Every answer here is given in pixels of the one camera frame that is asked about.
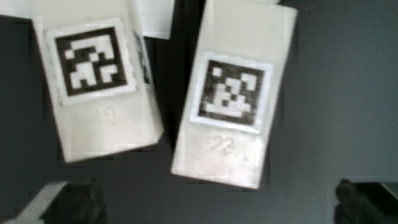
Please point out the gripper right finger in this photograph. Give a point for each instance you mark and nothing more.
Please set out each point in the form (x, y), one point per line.
(356, 211)

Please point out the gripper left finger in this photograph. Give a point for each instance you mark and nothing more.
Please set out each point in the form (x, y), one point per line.
(68, 204)

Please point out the white leg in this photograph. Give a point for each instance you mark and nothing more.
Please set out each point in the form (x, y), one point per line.
(98, 75)
(233, 91)

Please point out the white marker sheet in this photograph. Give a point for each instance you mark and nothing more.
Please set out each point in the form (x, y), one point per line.
(155, 13)

